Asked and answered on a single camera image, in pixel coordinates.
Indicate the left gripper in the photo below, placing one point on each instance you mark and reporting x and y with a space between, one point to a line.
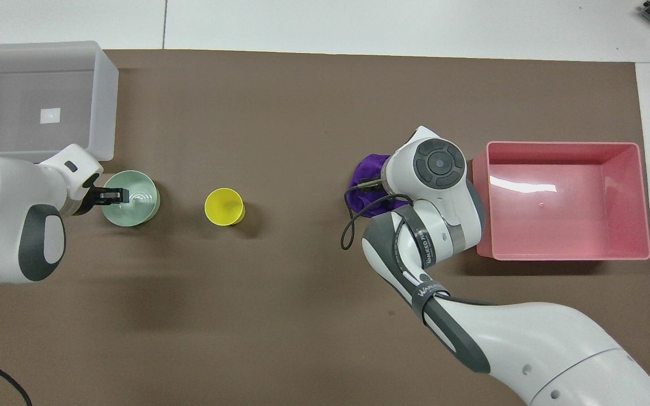
87 200

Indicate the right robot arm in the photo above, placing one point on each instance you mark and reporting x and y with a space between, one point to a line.
528 344

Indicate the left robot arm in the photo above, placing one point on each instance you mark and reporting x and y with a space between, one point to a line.
3 225

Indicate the pale green cup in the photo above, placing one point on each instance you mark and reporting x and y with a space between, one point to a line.
139 206

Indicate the white square label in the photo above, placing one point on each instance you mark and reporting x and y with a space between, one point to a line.
50 115

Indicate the yellow cup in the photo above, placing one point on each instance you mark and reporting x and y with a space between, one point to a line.
223 206

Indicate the translucent white plastic bin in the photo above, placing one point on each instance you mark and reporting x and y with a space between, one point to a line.
31 67

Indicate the pink plastic bin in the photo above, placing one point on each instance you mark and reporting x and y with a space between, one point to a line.
562 208

